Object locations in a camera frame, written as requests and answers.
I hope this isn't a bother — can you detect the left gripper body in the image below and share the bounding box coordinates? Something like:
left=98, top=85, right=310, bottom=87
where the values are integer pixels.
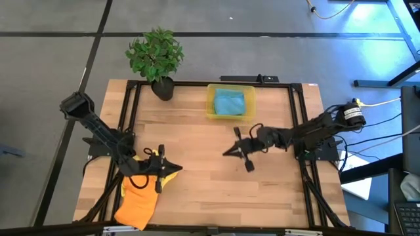
left=144, top=144, right=170, bottom=194

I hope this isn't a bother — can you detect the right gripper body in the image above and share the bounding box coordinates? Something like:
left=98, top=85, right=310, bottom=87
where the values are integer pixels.
left=233, top=127, right=275, bottom=173

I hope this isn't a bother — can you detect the yellow microfiber towel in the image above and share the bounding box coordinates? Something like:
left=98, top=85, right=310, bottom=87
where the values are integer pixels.
left=120, top=149, right=180, bottom=197

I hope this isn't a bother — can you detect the orange microfiber towel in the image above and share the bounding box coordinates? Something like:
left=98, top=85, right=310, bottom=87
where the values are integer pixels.
left=114, top=173, right=160, bottom=231

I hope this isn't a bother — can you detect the blue microfiber towel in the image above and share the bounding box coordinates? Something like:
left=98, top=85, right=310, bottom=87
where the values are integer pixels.
left=213, top=88, right=247, bottom=116

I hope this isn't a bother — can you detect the yellow translucent plastic bin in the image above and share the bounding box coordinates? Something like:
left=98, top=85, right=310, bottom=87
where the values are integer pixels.
left=205, top=83, right=256, bottom=121

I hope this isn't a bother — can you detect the black bar device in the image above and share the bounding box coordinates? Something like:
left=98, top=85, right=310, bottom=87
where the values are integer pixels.
left=220, top=74, right=280, bottom=83

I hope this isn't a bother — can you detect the white paper sheet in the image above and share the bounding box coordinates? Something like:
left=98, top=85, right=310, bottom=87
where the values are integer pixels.
left=341, top=153, right=373, bottom=201

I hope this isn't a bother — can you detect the green plant in black pot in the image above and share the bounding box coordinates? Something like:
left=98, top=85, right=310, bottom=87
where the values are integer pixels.
left=124, top=26, right=184, bottom=102

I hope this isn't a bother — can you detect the black rig crossbeam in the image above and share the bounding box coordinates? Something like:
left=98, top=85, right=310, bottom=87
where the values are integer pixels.
left=0, top=221, right=394, bottom=236

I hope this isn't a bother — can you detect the dark grey monitor back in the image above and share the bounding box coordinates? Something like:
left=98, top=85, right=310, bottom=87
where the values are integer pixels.
left=400, top=85, right=420, bottom=174

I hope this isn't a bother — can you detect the grey crumpled bag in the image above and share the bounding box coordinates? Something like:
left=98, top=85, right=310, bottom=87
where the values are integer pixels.
left=400, top=173, right=420, bottom=202

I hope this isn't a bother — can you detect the black laptop keyboard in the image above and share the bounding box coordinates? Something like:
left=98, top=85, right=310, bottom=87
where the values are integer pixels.
left=392, top=201, right=420, bottom=235

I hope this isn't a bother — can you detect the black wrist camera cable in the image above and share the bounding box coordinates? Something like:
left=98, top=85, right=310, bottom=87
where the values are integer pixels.
left=129, top=147, right=155, bottom=190
left=248, top=123, right=289, bottom=153

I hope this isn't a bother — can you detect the black aluminium table frame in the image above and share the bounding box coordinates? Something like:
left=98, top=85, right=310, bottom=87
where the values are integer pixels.
left=78, top=79, right=350, bottom=230

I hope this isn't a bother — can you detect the silver metal bracket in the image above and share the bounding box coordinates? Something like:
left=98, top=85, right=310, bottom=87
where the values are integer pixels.
left=284, top=228, right=324, bottom=236
left=102, top=225, right=141, bottom=234

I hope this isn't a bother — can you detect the black desk frame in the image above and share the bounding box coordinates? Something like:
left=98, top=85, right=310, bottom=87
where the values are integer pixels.
left=353, top=0, right=420, bottom=88

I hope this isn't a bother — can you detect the pale yellow power cable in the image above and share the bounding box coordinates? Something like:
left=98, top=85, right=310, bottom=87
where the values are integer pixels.
left=360, top=97, right=402, bottom=108

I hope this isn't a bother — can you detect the black floor cable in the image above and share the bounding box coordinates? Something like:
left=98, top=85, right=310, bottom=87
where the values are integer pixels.
left=364, top=113, right=403, bottom=132

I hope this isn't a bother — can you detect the grey floor cable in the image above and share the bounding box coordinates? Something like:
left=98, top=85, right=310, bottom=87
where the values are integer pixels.
left=375, top=124, right=420, bottom=147

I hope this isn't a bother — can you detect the yellow floor cable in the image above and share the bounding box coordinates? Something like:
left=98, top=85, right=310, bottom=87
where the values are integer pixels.
left=306, top=0, right=356, bottom=20

